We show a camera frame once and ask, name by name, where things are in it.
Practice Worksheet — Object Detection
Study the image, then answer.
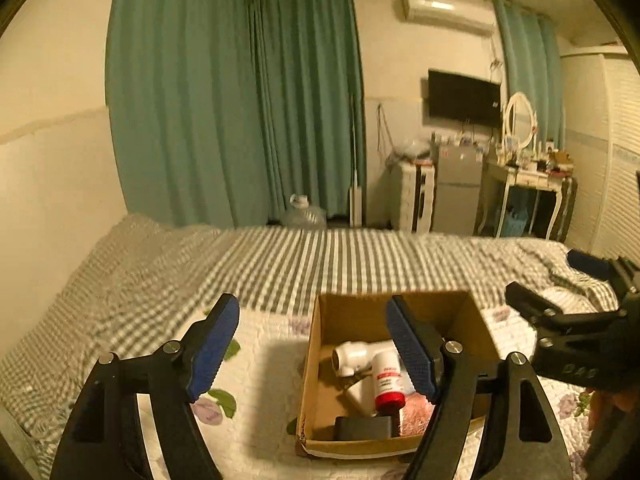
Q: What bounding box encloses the white slatted wardrobe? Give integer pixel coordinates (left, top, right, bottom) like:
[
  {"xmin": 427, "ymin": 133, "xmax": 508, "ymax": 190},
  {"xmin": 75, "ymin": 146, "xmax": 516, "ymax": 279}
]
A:
[{"xmin": 559, "ymin": 44, "xmax": 640, "ymax": 262}]

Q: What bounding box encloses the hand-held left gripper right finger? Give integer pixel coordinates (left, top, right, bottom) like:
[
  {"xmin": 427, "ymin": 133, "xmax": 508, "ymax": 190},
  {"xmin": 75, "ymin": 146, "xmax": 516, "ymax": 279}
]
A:
[{"xmin": 386, "ymin": 295, "xmax": 572, "ymax": 480}]

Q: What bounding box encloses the clear plastic bag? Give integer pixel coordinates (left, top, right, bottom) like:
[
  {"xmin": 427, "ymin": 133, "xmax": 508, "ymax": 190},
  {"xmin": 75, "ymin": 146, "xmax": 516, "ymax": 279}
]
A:
[{"xmin": 393, "ymin": 139, "xmax": 433, "ymax": 163}]

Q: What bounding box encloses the narrow green curtain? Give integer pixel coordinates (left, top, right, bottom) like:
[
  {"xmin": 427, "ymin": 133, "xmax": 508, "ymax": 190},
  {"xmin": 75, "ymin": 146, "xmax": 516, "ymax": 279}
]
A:
[{"xmin": 492, "ymin": 0, "xmax": 567, "ymax": 143}]

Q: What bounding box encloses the clear water jug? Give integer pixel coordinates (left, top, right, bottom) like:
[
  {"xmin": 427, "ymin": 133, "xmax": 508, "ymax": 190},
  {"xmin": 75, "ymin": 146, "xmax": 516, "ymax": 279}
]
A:
[{"xmin": 279, "ymin": 193, "xmax": 329, "ymax": 229}]

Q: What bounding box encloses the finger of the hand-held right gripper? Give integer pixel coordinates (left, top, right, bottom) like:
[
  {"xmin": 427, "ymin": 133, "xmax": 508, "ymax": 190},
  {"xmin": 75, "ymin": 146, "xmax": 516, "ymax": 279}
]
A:
[
  {"xmin": 504, "ymin": 282, "xmax": 567, "ymax": 332},
  {"xmin": 566, "ymin": 249, "xmax": 614, "ymax": 282}
]

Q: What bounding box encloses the white floral quilt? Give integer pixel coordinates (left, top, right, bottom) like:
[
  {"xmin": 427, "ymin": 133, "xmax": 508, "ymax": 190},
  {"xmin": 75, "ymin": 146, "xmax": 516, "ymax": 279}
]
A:
[{"xmin": 135, "ymin": 305, "xmax": 621, "ymax": 480}]

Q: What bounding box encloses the dark suitcase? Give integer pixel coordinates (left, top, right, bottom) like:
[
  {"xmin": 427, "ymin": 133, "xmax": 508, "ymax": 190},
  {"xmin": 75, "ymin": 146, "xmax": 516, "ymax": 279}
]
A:
[{"xmin": 560, "ymin": 177, "xmax": 579, "ymax": 235}]

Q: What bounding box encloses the white oval mirror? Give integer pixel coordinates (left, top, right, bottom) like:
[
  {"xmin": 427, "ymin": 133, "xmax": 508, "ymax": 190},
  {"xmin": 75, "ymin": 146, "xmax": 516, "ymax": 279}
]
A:
[{"xmin": 502, "ymin": 91, "xmax": 539, "ymax": 152}]

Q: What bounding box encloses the person's right hand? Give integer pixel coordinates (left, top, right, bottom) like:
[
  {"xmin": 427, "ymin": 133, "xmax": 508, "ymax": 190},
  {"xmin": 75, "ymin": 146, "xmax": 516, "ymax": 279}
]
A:
[{"xmin": 589, "ymin": 389, "xmax": 637, "ymax": 432}]

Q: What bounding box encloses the grey striped bedsheet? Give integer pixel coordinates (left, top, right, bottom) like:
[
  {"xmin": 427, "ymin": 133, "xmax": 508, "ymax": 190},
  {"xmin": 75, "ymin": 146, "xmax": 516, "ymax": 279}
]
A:
[{"xmin": 0, "ymin": 212, "xmax": 621, "ymax": 453}]

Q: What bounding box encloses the black wall television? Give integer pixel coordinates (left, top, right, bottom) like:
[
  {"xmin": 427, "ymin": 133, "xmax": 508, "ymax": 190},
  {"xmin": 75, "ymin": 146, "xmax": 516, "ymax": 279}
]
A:
[{"xmin": 427, "ymin": 68, "xmax": 503, "ymax": 129}]

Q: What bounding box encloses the white power adapter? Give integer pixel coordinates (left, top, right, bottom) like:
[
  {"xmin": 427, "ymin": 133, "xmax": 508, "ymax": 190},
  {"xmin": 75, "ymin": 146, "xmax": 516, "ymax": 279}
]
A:
[{"xmin": 344, "ymin": 379, "xmax": 381, "ymax": 417}]

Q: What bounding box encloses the wide green curtain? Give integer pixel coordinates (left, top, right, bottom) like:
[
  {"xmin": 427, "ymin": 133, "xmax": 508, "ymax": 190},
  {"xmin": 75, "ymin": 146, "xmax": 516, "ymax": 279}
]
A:
[{"xmin": 105, "ymin": 0, "xmax": 273, "ymax": 230}]

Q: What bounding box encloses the white handheld device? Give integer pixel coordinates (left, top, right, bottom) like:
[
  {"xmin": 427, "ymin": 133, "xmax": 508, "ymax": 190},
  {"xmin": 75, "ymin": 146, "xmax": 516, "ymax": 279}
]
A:
[{"xmin": 331, "ymin": 339, "xmax": 397, "ymax": 379}]

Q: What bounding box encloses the silver small fridge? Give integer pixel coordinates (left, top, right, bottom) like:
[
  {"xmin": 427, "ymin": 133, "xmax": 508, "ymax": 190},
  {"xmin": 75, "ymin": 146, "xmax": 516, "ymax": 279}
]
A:
[{"xmin": 431, "ymin": 142, "xmax": 487, "ymax": 235}]

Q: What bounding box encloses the white dressing table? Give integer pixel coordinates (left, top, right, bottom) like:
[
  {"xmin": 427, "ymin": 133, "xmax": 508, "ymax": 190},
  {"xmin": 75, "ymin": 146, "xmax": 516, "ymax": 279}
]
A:
[{"xmin": 479, "ymin": 159, "xmax": 576, "ymax": 242}]

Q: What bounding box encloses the hanging wall cable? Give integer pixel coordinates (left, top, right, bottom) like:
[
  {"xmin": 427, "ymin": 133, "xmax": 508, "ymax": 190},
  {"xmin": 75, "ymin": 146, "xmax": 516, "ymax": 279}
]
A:
[{"xmin": 376, "ymin": 104, "xmax": 396, "ymax": 162}]

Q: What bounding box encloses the white mop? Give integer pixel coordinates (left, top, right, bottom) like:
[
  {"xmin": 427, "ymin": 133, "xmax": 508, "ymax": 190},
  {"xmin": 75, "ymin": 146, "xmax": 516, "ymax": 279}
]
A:
[{"xmin": 349, "ymin": 94, "xmax": 369, "ymax": 229}]

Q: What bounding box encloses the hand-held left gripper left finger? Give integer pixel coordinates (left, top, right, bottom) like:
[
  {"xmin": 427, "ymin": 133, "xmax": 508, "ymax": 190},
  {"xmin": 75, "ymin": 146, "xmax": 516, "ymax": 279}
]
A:
[{"xmin": 50, "ymin": 293, "xmax": 241, "ymax": 480}]

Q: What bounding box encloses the black charger block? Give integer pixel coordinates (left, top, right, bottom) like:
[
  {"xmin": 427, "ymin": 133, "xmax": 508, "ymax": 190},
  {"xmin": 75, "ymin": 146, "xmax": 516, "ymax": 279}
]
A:
[{"xmin": 333, "ymin": 415, "xmax": 394, "ymax": 442}]

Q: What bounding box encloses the brown cardboard box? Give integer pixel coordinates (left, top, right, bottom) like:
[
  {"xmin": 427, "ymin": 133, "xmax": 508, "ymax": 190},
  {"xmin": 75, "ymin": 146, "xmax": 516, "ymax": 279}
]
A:
[{"xmin": 295, "ymin": 289, "xmax": 501, "ymax": 459}]

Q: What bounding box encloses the white air conditioner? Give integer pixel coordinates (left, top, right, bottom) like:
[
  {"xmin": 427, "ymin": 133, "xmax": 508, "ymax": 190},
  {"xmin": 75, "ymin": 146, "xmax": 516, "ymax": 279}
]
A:
[{"xmin": 402, "ymin": 0, "xmax": 509, "ymax": 37}]

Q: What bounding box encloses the white bottle with red cap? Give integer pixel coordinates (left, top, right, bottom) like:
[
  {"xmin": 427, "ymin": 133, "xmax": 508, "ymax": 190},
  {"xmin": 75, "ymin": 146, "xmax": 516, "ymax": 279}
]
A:
[{"xmin": 372, "ymin": 351, "xmax": 406, "ymax": 414}]

